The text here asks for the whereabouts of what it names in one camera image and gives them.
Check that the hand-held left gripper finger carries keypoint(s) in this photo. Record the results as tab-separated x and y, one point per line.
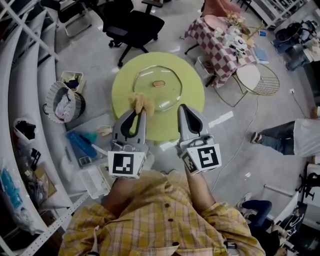
119	125
142	130

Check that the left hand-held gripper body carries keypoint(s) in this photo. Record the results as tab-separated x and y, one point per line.
122	162

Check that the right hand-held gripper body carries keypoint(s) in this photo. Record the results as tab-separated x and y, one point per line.
206	157

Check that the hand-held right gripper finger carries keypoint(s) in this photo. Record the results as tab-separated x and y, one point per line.
183	125
203	122

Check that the beige scrubbing cloth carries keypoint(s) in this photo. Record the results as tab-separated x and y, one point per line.
140	101

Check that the glass pot lid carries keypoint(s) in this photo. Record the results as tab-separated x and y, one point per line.
150	96

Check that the person's right forearm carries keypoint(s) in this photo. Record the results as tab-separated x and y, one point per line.
200	192

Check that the person's left forearm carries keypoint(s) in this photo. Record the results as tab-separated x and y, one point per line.
120	197

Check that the cream glove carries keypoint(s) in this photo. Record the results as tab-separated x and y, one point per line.
105	130

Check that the round green table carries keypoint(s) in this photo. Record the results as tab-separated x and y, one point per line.
165	125

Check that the white plastic basket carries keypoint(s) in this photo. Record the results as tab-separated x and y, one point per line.
92	180

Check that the blue plastic box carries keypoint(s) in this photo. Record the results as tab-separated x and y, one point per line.
80	143

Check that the white storage box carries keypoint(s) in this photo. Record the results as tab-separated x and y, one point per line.
201	65

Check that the white bin with clothes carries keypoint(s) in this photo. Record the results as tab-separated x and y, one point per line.
72	80

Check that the checkered cloth covered table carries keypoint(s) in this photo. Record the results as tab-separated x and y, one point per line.
220	57

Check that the grey pleated laundry basket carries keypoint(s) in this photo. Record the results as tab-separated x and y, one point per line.
53	100

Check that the person's yellow plaid shirt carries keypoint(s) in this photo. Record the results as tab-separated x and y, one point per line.
160	225

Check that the blue book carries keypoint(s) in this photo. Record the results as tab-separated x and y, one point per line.
262	55

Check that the white floor socket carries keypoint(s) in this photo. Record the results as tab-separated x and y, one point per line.
292	91

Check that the white bag with dark clothes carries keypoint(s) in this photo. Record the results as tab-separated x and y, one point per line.
25	131

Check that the black office chair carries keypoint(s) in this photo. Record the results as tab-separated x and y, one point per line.
135	27

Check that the white shelving unit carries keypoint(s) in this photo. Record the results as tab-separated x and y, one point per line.
25	87

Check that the pink plate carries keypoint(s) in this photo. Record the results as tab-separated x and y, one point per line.
214	21

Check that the dried flower bouquet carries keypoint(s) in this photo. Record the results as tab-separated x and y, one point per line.
236	21

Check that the black bag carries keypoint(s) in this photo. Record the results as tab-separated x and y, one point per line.
288	31

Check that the black chair with metal frame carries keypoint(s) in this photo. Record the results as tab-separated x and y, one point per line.
72	15

